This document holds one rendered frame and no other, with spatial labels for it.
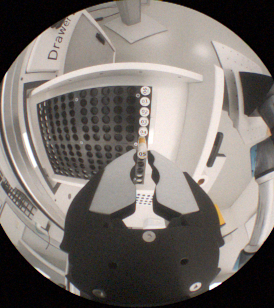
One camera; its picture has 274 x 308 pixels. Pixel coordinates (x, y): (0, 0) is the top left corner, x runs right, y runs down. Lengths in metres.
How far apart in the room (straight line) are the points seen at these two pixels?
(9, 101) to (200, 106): 0.34
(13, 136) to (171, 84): 0.32
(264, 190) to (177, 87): 0.41
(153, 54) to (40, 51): 1.01
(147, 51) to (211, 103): 1.03
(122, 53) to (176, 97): 0.98
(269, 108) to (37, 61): 0.63
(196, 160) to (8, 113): 0.34
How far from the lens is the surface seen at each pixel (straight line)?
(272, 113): 0.46
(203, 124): 0.18
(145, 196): 0.43
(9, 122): 0.23
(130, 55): 1.13
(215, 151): 0.21
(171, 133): 0.24
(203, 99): 0.18
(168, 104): 0.23
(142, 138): 0.15
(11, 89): 0.25
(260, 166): 0.43
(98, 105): 0.16
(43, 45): 0.30
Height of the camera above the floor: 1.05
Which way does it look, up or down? 59 degrees down
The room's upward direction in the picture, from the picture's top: 178 degrees counter-clockwise
